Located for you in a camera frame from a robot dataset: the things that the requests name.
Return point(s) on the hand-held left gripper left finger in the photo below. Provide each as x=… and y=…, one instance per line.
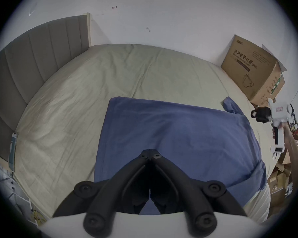
x=106, y=197

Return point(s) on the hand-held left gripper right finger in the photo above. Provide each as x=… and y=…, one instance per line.
x=196, y=197

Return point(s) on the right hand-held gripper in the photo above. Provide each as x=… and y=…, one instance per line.
x=278, y=113

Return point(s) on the blue shirt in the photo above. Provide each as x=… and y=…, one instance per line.
x=176, y=132

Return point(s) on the person's right forearm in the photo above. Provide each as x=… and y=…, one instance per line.
x=295, y=155

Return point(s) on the person's right hand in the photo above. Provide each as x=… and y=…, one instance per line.
x=285, y=128

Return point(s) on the brown printed carton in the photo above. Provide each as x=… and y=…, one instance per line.
x=250, y=68

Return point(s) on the pile of cartons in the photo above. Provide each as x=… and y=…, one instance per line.
x=280, y=180

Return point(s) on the bed with beige sheet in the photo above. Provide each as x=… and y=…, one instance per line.
x=77, y=103

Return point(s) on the teal flat box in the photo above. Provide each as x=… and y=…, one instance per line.
x=13, y=145

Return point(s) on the grey padded headboard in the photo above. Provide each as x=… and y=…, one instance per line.
x=27, y=58

